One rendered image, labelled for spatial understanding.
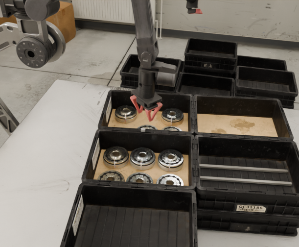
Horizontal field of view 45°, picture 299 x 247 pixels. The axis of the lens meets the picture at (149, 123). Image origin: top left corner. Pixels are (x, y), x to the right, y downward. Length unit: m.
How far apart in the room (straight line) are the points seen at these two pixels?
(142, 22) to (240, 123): 0.79
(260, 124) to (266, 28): 2.79
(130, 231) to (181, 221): 0.18
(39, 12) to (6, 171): 0.77
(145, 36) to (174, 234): 0.66
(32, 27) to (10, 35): 0.19
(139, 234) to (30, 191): 0.56
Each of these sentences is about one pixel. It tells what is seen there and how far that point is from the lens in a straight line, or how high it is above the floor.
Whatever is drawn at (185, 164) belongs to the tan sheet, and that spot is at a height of 0.83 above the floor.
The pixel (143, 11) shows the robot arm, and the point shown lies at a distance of 1.17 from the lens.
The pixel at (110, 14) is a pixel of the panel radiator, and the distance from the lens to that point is 4.53.
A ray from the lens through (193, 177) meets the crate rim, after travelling 1.30.
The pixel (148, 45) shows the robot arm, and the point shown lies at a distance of 1.18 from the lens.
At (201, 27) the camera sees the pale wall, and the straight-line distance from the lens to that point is 4.49.
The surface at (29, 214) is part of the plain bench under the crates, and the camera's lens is 1.54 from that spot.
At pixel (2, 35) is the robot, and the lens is 1.85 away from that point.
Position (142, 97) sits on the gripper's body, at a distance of 1.27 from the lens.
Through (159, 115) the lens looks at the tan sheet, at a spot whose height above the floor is 0.83.
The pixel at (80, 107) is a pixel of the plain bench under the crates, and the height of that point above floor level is 0.70.
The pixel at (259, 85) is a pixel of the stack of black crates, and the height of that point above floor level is 0.49.
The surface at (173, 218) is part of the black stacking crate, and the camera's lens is 1.31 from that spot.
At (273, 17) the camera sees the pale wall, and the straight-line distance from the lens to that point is 4.44.
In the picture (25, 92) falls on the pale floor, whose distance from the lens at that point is 3.61.
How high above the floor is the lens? 1.86
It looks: 37 degrees down
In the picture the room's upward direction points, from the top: 1 degrees clockwise
